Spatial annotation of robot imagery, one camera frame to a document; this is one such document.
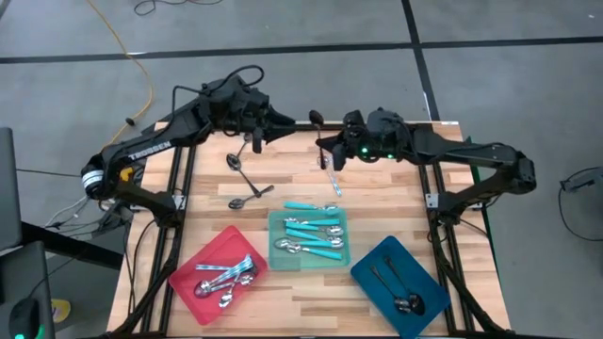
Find white cables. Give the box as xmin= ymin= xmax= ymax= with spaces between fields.
xmin=44 ymin=195 xmax=103 ymax=230

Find green translucent plastic bin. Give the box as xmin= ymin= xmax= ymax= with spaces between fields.
xmin=267 ymin=208 xmax=352 ymax=272

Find dark grey desk panel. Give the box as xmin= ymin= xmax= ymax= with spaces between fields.
xmin=0 ymin=125 xmax=24 ymax=251

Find black computer mouse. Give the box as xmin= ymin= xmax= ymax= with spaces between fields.
xmin=8 ymin=297 xmax=46 ymax=339

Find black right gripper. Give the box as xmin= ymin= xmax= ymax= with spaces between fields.
xmin=316 ymin=106 xmax=414 ymax=172

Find dark green panel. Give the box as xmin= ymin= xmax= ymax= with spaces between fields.
xmin=464 ymin=135 xmax=497 ymax=269

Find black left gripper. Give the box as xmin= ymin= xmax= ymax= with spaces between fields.
xmin=206 ymin=77 xmax=298 ymax=154

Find red translucent plastic bin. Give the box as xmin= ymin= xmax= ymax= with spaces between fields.
xmin=168 ymin=224 xmax=269 ymax=327

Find black floor cable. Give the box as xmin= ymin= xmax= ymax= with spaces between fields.
xmin=133 ymin=0 xmax=225 ymax=17

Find blue plastic bin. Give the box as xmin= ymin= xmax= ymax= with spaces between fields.
xmin=350 ymin=234 xmax=452 ymax=339

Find dark grey desk surface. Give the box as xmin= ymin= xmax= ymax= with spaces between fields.
xmin=0 ymin=240 xmax=57 ymax=339

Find grey stand base with cable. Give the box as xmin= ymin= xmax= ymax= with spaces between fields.
xmin=559 ymin=166 xmax=603 ymax=227

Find yellow power cable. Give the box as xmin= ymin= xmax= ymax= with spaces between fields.
xmin=86 ymin=0 xmax=155 ymax=147

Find black desk leg bar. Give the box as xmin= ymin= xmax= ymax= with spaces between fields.
xmin=21 ymin=220 xmax=124 ymax=270

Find yellow round object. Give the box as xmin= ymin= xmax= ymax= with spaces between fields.
xmin=50 ymin=298 xmax=73 ymax=325

